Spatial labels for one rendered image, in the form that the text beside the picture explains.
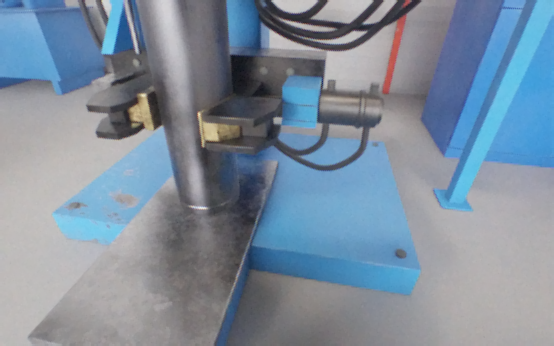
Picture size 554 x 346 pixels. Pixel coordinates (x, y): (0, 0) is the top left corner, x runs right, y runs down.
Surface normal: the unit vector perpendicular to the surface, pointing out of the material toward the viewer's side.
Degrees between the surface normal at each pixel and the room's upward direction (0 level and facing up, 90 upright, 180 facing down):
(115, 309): 0
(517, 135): 90
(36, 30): 90
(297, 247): 0
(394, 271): 90
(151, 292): 0
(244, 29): 90
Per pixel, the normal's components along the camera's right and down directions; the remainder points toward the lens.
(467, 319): 0.02, -0.84
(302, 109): -0.18, 0.54
